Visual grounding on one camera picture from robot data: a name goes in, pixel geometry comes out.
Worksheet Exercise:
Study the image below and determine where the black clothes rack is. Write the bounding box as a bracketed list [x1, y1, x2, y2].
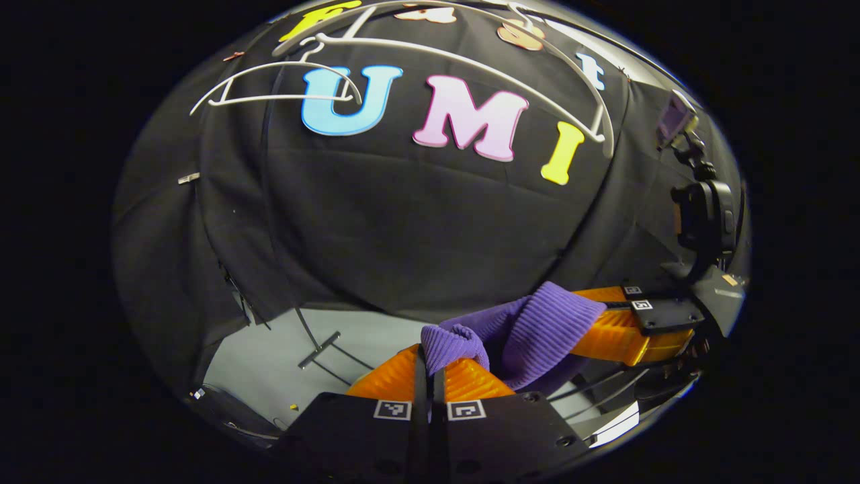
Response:
[259, 0, 679, 370]

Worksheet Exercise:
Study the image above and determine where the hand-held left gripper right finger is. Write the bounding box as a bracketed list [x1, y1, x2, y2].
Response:
[430, 356, 592, 484]

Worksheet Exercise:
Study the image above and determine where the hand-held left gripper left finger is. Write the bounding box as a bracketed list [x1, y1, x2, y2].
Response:
[275, 343, 431, 484]

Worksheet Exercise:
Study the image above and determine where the white plastic clothes hanger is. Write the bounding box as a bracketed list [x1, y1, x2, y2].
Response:
[271, 0, 617, 160]
[190, 35, 363, 116]

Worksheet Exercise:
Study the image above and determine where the purple ribbed jacket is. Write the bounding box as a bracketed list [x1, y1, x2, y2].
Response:
[421, 281, 607, 394]

